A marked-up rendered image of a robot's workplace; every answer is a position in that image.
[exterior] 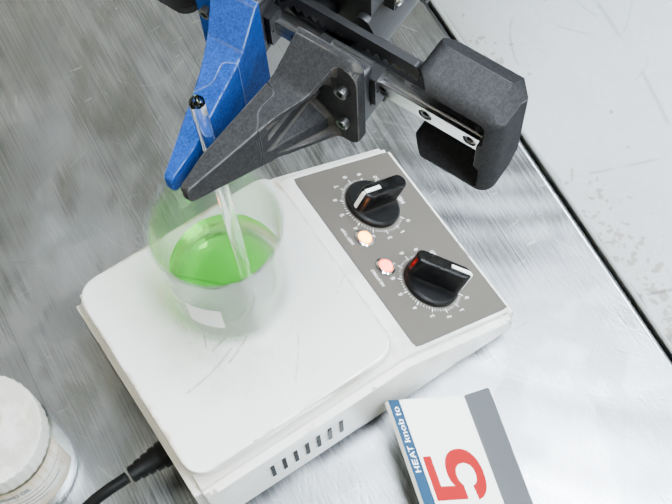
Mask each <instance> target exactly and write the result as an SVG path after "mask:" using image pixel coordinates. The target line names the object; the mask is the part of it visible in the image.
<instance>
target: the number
mask: <svg viewBox="0 0 672 504"><path fill-rule="evenodd" d="M401 407H402V409H403V412H404V415H405V418H406V421H407V424H408V426H409V429H410V432H411V435H412V438H413V441H414V443H415V446H416V449H417V452H418V455H419V458H420V460H421V463H422V466H423V469H424V472H425V475H426V477H427V480H428V483H429V486H430V489H431V492H432V494H433V497H434V500H435V503H436V504H497V502H496V500H495V497H494V494H493V491H492V489H491V486H490V483H489V481H488V478H487V475H486V473H485V470H484V467H483V465H482V462H481V459H480V457H479V454H478V451H477V449H476V446H475V443H474V440H473V438H472V435H471V432H470V430H469V427H468V424H467V422H466V419H465V416H464V414H463V411H462V408H461V406H460V403H459V400H450V401H437V402H424V403H410V404H401Z"/></svg>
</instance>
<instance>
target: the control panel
mask: <svg viewBox="0 0 672 504"><path fill-rule="evenodd" d="M393 175H400V176H402V177H403V178H404V179H405V181H406V186H405V188H404V189H403V191H402V192H401V194H400V195H399V197H398V198H397V201H398V203H399V206H400V215H399V217H398V219H397V220H396V222H395V223H394V224H393V225H391V226H389V227H386V228H376V227H372V226H369V225H367V224H365V223H363V222H361V221H360V220H358V219H357V218H356V217H355V216H354V215H353V214H352V213H351V211H350V210H349V208H348V206H347V204H346V198H345V197H346V192H347V190H348V188H349V187H350V185H351V184H353V183H354V182H356V181H360V180H369V181H374V182H376V181H379V180H382V179H385V178H388V177H390V176H393ZM293 180H294V181H295V183H296V185H297V186H298V188H299V189H300V190H301V192H302V193H303V195H304V196H305V197H306V199H307V200H308V201H309V203H310V204H311V206H312V207H313V208H314V210H315V211H316V212H317V214H318V215H319V216H320V218H321V219H322V221H323V222H324V223H325V225H326V226H327V227H328V229H329V230H330V232H331V233H332V234H333V236H334V237H335V238H336V240H337V241H338V242H339V244H340V245H341V247H342V248H343V249H344V251H345V252H346V253H347V255H348V256H349V258H350V259H351V260H352V262H353V263H354V264H355V266H356V267H357V268H358V270H359V271H360V273H361V274H362V275H363V277H364V278H365V279H366V281H367V282H368V284H369V285H370V286H371V288H372V289H373V290H374V292H375V293H376V295H377V296H378V297H379V299H380V300H381V301H382V303H383V304H384V305H385V307H386V308H387V310H388V311H389V312H390V314H391V315H392V316H393V318H394V319H395V321H396V322H397V323H398V325H399V326H400V327H401V329H402V330H403V331H404V333H405V334H406V336H407V337H408V338H409V340H410V341H411V342H412V343H413V344H414V345H415V346H416V347H417V346H421V345H424V344H426V343H428V342H431V341H433V340H435V339H438V338H440V337H442V336H444V335H447V334H449V333H451V332H454V331H456V330H458V329H461V328H463V327H465V326H467V325H470V324H472V323H474V322H477V321H479V320H481V319H483V318H486V317H488V316H490V315H493V314H495V313H497V312H500V311H502V310H504V309H505V308H507V306H506V305H505V304H504V302H503V301H502V300H501V298H500V297H499V296H498V294H497V293H496V292H495V291H494V289H493V288H492V287H491V285H490V284H489V283H488V282H487V280H486V279H485V278H484V276H483V275H482V274H481V272H480V271H479V270H478V269H477V267H476V266H475V265H474V263H473V262H472V261H471V260H470V258H469V257H468V256H467V254H466V253H465V252H464V250H463V249H462V248H461V247H460V245H459V244H458V243H457V241H456V240H455V239H454V238H453V236H452V235H451V234H450V232H449V231H448V230H447V228H446V227H445V226H444V225H443V223H442V222H441V221H440V219H439V218H438V217H437V216H436V214H435V213H434V212H433V210H432V209H431V208H430V207H429V205H428V204H427V203H426V201H425V200H424V199H423V197H422V196H421V195H420V194H419V192H418V191H417V190H416V188H415V187H414V186H413V185H412V183H411V182H410V181H409V179H408V178H407V177H406V175H405V174H404V173H403V172H402V170H401V169H400V168H399V166H398V165H397V164H396V163H395V161H394V160H393V159H392V157H391V156H390V155H389V154H388V152H386V153H381V154H378V155H375V156H371V157H368V158H364V159H361V160H357V161H354V162H350V163H347V164H343V165H340V166H337V167H333V168H330V169H326V170H323V171H319V172H316V173H312V174H309V175H305V176H302V177H298V178H296V179H293ZM361 231H366V232H368V233H369V234H370V235H371V237H372V240H371V242H370V243H364V242H362V241H361V240H360V239H359V237H358V234H359V233H360V232H361ZM420 250H425V251H427V252H430V253H432V254H435V255H437V256H440V257H442V258H445V259H447V260H450V261H452V262H455V263H457V264H459V265H462V266H464V267H466V268H468V269H469V270H470V271H471V273H472V274H473V276H472V278H471V279H470V280H469V282H468V283H467V284H466V285H465V287H464V288H463V289H461V290H460V291H459V294H458V296H457V298H456V299H455V301H454V302H453V303H452V304H450V305H448V306H446V307H433V306H430V305H427V304H425V303H423V302H421V301H420V300H418V299H417V298H416V297H415V296H414V295H413V294H412V293H411V292H410V291H409V289H408V288H407V286H406V284H405V281H404V269H405V267H406V265H407V264H408V262H409V261H410V260H412V259H413V258H414V256H415V255H416V253H417V252H418V251H420ZM383 259H386V260H389V261H390V262H391V263H392V265H393V269H392V271H391V272H386V271H384V270H382V269H381V268H380V266H379V262H380V261H381V260H383Z"/></svg>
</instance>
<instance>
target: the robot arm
mask: <svg viewBox="0 0 672 504"><path fill-rule="evenodd" d="M158 1H160V2H161V3H163V4H165V5H166V6H168V7H170V8H171V9H173V10H175V11H177V12H178V13H182V14H189V13H193V12H195V11H197V10H198V12H199V16H200V20H201V24H202V29H203V33H204V37H205V41H206V46H205V51H204V55H203V60H202V65H201V69H200V73H199V76H198V80H197V83H196V86H195V88H194V91H193V92H194V93H193V94H192V95H195V94H198V95H201V96H202V97H203V98H204V100H205V102H206V106H207V110H208V113H209V117H210V121H211V124H212V128H213V131H214V135H215V139H216V140H215V141H214V142H213V143H212V144H211V145H210V146H209V147H208V148H207V150H206V151H205V152H204V153H203V151H202V148H201V144H200V141H199V138H198V134H197V131H196V128H195V125H194V121H193V118H192V115H191V111H190V108H189V106H188V108H187V111H186V114H185V117H184V120H183V123H182V125H181V128H180V131H179V134H178V137H177V140H176V142H175V145H174V148H173V151H172V154H171V156H170V159H169V162H168V165H167V168H166V171H165V174H164V179H165V181H166V184H167V186H168V187H169V188H170V189H172V190H173V191H176V190H178V189H179V188H180V187H181V191H182V193H183V196H184V198H186V199H187V200H189V201H195V200H197V199H199V198H201V197H203V196H205V195H207V194H209V193H211V192H213V191H215V190H217V189H219V188H220V187H222V186H224V185H226V184H228V183H230V182H232V181H234V180H236V179H238V178H240V177H242V176H244V175H246V174H248V173H250V172H252V171H253V170H255V169H257V168H259V167H261V166H263V165H264V164H267V163H269V162H271V161H273V160H275V159H276V158H278V157H280V156H284V155H287V154H290V153H292V152H295V151H298V150H300V149H303V148H306V147H308V146H311V145H314V144H316V143H319V142H322V141H324V140H327V139H330V138H332V137H335V136H342V137H344V138H345V139H347V140H349V141H351V142H359V141H360V140H361V139H362V138H363V136H364V135H365V133H366V123H365V122H366V121H367V119H368V118H369V117H370V116H371V114H372V113H373V112H374V110H375V109H376V108H377V106H378V105H379V104H380V102H381V101H383V102H385V101H386V100H387V99H389V100H391V101H393V102H394V103H396V104H398V105H399V106H401V107H403V108H405V109H406V110H408V111H410V112H411V113H413V114H415V115H416V116H418V117H420V118H422V119H423V120H425V121H424V122H423V123H422V125H421V126H420V127H419V129H418V130H417V131H416V139H417V146H418V150H419V154H420V156H421V157H423V158H424V159H426V160H428V161H429V162H431V163H433V164H434V165H436V166H438V167H439V168H441V169H443V170H444V171H446V172H448V173H450V174H451V175H453V176H455V177H456V178H458V179H460V180H461V181H463V182H465V183H466V184H468V185H470V186H471V187H473V188H475V189H478V190H487V189H490V188H491V187H493V186H494V185H495V184H496V182H497V181H498V180H499V178H500V177H501V175H502V174H503V172H504V171H505V170H506V168H507V167H508V165H509V164H510V162H511V160H512V158H513V156H514V154H515V152H516V150H517V148H518V144H519V139H520V135H521V130H522V126H523V121H524V117H525V112H526V108H527V103H528V93H527V88H526V83H525V78H523V77H522V76H520V75H518V74H516V73H515V72H513V71H511V70H509V69H507V68H506V67H504V66H502V65H500V64H498V63H497V62H495V61H493V60H491V59H489V58H488V57H486V56H484V55H482V54H481V53H479V52H477V51H475V50H473V49H472V48H470V47H468V46H466V45H464V44H463V43H461V42H459V41H456V40H453V39H450V38H442V39H441V40H440V42H439V43H438V44H437V46H436V47H435V48H434V50H433V51H432V52H431V53H430V55H429V56H428V57H427V59H426V60H425V61H424V62H423V61H422V60H420V59H418V58H416V57H415V56H413V55H411V54H409V53H408V52H406V51H404V50H402V49H401V48H399V47H397V46H395V45H394V44H392V43H390V42H388V41H389V39H390V38H391V37H392V36H393V34H394V33H395V32H396V30H397V29H398V28H399V27H400V25H401V24H402V23H403V21H404V20H405V19H406V17H407V16H408V15H409V14H410V12H411V11H412V10H413V8H414V7H415V6H416V5H417V3H418V2H419V1H421V2H423V3H424V4H427V3H428V2H429V0H158ZM280 37H283V38H285V39H287V40H288V41H290V44H289V46H288V47H287V49H286V51H285V53H284V55H283V57H282V59H281V61H280V63H279V65H278V67H277V68H276V70H275V72H274V74H273V75H272V77H271V78H270V72H269V66H268V60H267V54H266V52H267V50H268V49H269V48H270V47H271V44H272V45H273V46H274V45H275V43H276V42H277V41H278V40H279V39H280Z"/></svg>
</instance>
